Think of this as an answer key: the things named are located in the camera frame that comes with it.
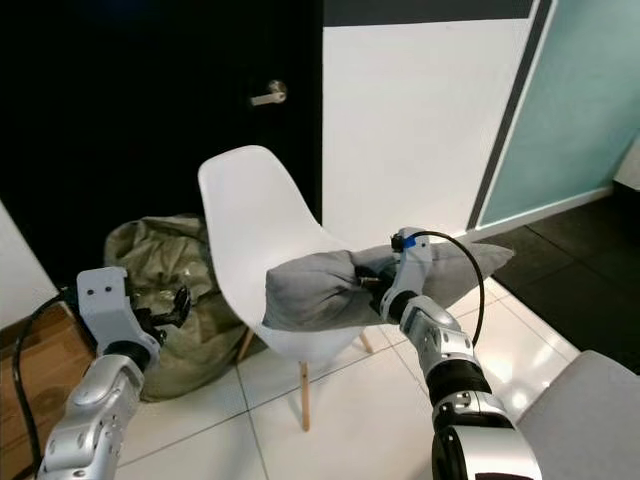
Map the grey pillow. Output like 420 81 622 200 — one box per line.
262 240 514 333

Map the white chair with wooden legs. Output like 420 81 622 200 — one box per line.
197 144 403 434

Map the olive green sack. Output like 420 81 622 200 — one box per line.
104 214 253 403

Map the brown wooden box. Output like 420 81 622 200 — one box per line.
0 318 69 480

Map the black door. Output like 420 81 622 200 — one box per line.
0 0 327 293

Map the grey upholstered seat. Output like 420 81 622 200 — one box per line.
515 350 640 480

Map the frosted glass panel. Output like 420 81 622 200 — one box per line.
466 0 640 231

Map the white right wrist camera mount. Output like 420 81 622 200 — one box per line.
390 228 433 313

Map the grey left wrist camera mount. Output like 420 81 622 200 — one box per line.
75 267 161 346

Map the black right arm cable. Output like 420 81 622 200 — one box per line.
391 229 487 347

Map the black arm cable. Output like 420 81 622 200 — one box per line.
391 229 487 347
14 288 79 473

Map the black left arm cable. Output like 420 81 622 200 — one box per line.
14 288 79 473

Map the silver door handle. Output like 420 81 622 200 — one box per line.
250 79 289 108

